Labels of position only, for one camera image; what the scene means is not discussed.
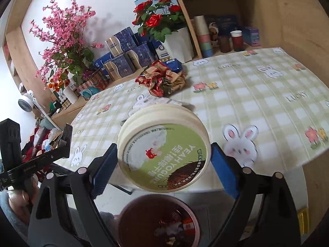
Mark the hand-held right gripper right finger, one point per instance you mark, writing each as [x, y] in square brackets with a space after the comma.
[223, 169]

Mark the blue white label carton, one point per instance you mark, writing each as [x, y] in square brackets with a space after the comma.
[162, 52]

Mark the pink blossom plant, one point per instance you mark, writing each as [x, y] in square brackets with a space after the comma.
[64, 30]

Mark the flat dark blue box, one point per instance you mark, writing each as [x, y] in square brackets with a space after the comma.
[174, 64]

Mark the row of small bottles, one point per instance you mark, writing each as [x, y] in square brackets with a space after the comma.
[64, 104]

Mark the red gold wrapper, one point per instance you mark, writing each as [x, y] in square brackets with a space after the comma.
[159, 78]

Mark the yellow packet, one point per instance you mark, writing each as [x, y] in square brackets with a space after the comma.
[303, 220]

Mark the red rose plant white pot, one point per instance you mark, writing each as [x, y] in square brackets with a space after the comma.
[180, 46]

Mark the dark blue illustrated tin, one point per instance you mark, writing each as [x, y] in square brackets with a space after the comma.
[226, 20]

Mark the teal wavy planter box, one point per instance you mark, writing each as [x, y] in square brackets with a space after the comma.
[90, 90]

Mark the person's left forearm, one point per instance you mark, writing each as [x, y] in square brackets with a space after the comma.
[10, 218]

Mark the pile of red clutter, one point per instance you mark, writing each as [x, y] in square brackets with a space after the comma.
[38, 139]

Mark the small light blue box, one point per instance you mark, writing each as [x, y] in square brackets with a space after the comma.
[252, 36]

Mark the orange flowers in white vase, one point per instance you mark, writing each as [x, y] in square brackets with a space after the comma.
[70, 95]

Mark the plain blue carton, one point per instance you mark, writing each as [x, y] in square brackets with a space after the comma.
[101, 60]

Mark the low wooden cabinet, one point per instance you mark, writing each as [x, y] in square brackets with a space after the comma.
[66, 113]

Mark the checked rabbit print tablecloth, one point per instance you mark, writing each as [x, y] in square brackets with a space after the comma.
[257, 95]

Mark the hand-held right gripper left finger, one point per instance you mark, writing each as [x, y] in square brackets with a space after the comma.
[102, 169]

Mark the stack of pastel cups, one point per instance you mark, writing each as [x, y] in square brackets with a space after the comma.
[203, 38]

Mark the person's left hand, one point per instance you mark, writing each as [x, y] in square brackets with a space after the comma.
[19, 198]

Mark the wooden shelf unit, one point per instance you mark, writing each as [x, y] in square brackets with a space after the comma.
[267, 12]

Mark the brown cup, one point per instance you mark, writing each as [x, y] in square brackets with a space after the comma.
[225, 45]

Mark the brown plastic trash bin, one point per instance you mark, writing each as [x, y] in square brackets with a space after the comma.
[138, 211]

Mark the white desk fan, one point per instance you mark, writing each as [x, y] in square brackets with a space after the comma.
[25, 104]

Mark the blue gold patterned gift box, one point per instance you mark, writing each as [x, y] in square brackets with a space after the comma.
[126, 40]
[144, 54]
[120, 67]

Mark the round green yogurt tub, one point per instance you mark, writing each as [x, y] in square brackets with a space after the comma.
[164, 149]

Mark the red cup white rim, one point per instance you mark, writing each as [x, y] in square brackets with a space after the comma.
[237, 42]

